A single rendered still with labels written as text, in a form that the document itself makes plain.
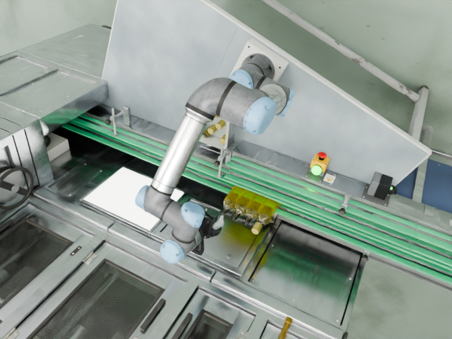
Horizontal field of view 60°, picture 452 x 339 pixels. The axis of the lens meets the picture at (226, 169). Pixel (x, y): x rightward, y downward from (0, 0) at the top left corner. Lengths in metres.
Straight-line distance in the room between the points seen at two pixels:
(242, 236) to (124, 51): 1.14
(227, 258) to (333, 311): 0.49
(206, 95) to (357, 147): 0.89
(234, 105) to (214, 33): 0.78
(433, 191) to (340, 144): 0.51
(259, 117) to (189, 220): 0.37
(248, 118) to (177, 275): 0.89
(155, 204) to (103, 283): 0.66
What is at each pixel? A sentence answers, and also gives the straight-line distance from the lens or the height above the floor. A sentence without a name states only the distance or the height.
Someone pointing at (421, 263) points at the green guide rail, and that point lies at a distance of 1.96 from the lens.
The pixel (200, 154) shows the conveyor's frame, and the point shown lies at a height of 0.87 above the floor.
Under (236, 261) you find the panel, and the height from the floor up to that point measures 1.25.
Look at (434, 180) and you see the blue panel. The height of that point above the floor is 0.52.
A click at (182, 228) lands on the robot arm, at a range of 1.22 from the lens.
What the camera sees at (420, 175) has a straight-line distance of 2.13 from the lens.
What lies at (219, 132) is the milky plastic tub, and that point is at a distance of 2.05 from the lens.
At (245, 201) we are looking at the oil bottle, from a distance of 1.84.
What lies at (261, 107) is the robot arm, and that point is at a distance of 1.13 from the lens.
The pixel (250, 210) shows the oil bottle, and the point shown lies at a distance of 1.81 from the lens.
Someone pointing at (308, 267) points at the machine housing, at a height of 1.09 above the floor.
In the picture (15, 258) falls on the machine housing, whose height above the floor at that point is 1.70.
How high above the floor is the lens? 2.33
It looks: 46 degrees down
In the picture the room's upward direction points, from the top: 139 degrees counter-clockwise
